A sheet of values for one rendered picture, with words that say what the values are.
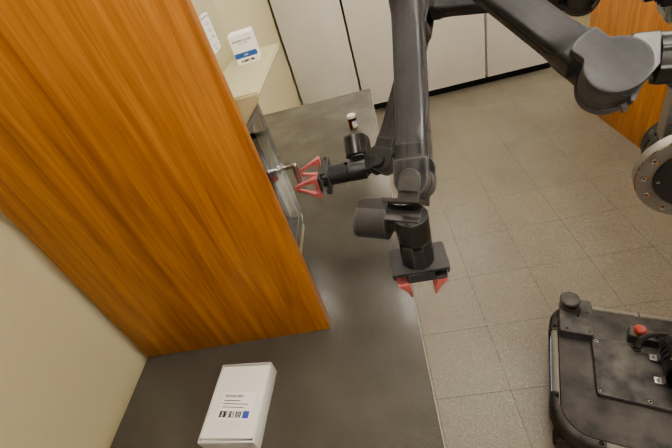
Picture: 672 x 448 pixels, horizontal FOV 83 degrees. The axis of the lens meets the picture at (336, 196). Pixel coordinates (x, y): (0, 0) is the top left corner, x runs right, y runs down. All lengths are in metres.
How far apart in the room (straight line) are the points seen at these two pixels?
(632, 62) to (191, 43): 0.58
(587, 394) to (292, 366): 1.07
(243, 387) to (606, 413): 1.19
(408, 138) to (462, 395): 1.41
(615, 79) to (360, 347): 0.68
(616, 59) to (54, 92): 0.79
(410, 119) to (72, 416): 0.90
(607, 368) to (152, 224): 1.51
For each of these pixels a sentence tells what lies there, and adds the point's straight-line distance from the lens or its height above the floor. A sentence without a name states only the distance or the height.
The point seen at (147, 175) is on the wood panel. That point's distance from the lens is 0.73.
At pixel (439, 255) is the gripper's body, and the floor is 1.19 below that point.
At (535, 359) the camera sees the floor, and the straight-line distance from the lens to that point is 1.99.
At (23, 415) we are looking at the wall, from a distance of 0.98.
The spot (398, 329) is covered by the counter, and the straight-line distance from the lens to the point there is 0.93.
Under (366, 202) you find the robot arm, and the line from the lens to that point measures 0.67.
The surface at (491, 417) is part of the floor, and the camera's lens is 1.86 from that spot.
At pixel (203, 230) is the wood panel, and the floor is 1.31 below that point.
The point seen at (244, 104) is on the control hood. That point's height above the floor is 1.50.
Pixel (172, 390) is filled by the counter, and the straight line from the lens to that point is 1.07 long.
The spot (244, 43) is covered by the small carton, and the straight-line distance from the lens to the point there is 0.88.
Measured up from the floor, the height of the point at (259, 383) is 0.98.
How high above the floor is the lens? 1.71
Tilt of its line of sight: 35 degrees down
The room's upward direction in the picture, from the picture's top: 18 degrees counter-clockwise
